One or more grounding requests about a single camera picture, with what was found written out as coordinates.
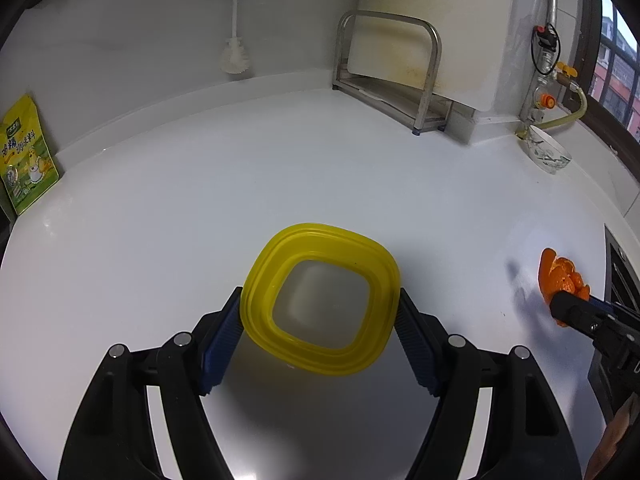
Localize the yellow handle gas valve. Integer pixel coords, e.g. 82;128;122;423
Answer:
552;62;579;86

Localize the black kitchen sink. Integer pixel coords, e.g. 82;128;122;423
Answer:
587;224;640;422

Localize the dark framed window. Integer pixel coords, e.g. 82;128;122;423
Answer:
579;0;640;182

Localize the white patterned bowl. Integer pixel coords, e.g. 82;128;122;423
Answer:
522;124;572;175

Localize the orange peel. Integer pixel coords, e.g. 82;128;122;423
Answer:
538;247;591;329

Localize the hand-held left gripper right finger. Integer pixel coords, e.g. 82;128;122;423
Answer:
395;287;586;480

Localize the person's right hand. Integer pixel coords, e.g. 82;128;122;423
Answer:
585;402;640;480

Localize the black cable loop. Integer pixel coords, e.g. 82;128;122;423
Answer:
530;29;559;79

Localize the red black gas regulator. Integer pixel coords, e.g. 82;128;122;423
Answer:
532;22;559;51

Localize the yellow rimmed plastic lid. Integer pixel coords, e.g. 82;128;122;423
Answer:
240;222;403;376

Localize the white cutting board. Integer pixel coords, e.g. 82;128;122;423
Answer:
345;0;519;111

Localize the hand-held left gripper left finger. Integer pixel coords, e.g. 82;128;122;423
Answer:
59;286;246;480

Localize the white bottle brush blue sponge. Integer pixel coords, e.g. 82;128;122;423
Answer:
219;0;253;77

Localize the yellow gas hose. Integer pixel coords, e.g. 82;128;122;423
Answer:
517;84;589;139

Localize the yellow green seasoning pouch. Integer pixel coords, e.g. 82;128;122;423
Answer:
0;93;61;217

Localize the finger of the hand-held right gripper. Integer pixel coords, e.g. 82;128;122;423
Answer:
550;290;640;392
586;296;640;335

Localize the steel cutting board rack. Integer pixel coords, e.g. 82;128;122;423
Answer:
331;10;455;136

